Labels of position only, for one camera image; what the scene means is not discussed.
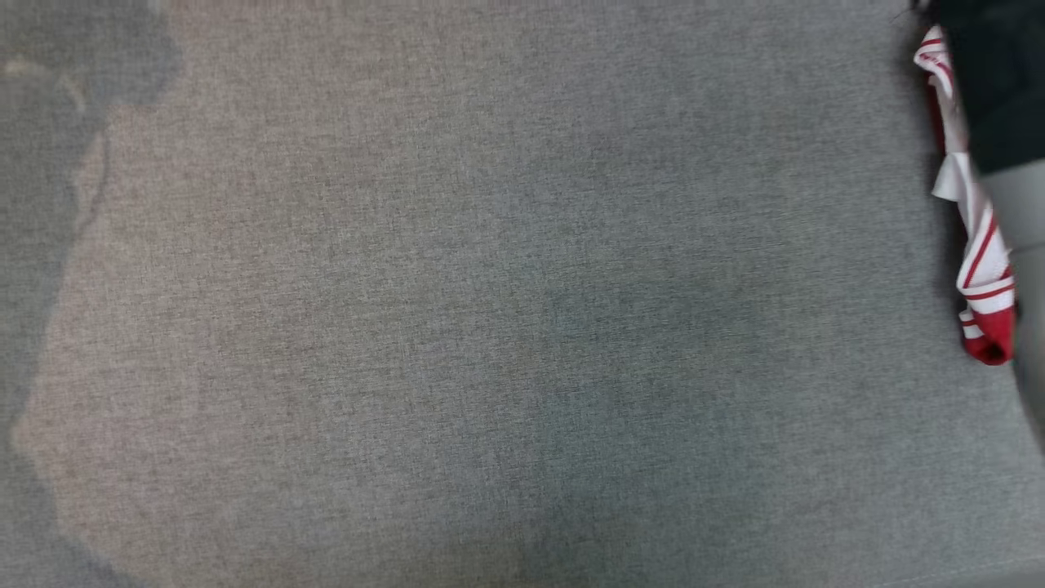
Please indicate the long red white garment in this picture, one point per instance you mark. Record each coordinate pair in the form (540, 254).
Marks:
(984, 261)

